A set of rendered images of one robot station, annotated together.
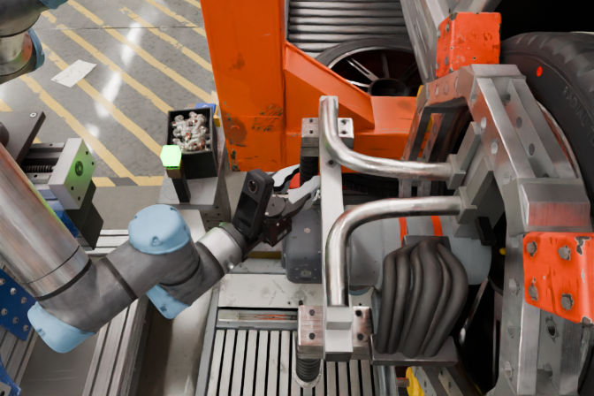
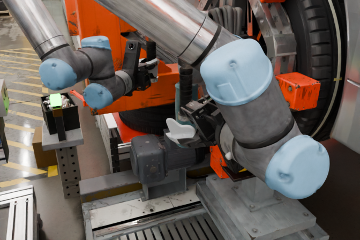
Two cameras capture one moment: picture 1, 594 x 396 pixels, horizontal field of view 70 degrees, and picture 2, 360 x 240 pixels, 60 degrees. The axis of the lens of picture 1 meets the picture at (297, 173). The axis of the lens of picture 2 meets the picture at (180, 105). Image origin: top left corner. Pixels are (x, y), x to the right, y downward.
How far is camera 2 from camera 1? 69 cm
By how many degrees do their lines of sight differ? 31
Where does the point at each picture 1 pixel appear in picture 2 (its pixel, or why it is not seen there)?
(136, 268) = (91, 52)
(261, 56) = (109, 27)
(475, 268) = not seen: hidden behind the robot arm
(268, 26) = not seen: hidden behind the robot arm
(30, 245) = (47, 20)
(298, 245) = (144, 148)
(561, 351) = (280, 19)
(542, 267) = not seen: outside the picture
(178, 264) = (109, 61)
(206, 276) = (118, 83)
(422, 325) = (231, 20)
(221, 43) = (87, 20)
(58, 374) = not seen: outside the picture
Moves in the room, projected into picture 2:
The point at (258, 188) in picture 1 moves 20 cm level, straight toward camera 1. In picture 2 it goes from (134, 45) to (163, 60)
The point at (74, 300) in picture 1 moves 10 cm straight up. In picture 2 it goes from (68, 53) to (61, 8)
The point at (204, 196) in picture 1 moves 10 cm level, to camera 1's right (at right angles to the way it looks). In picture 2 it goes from (75, 136) to (98, 132)
